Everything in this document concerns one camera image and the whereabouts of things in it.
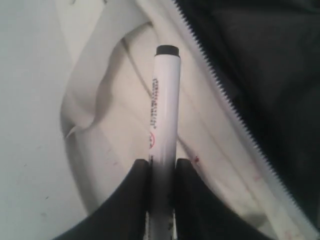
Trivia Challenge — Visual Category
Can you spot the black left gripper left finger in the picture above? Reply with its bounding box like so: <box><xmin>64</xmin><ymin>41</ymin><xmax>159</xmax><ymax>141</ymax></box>
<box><xmin>56</xmin><ymin>159</ymin><xmax>150</xmax><ymax>240</ymax></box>

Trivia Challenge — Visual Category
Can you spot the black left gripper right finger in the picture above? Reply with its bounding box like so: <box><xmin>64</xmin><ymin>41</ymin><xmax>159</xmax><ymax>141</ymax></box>
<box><xmin>174</xmin><ymin>158</ymin><xmax>270</xmax><ymax>240</ymax></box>

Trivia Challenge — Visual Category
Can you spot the white pen black cap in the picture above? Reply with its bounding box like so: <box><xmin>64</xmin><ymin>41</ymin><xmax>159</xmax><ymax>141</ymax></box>
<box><xmin>147</xmin><ymin>45</ymin><xmax>181</xmax><ymax>240</ymax></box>

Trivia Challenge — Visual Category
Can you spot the white fabric backpack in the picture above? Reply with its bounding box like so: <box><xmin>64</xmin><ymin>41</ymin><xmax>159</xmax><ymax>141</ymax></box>
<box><xmin>57</xmin><ymin>0</ymin><xmax>320</xmax><ymax>240</ymax></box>

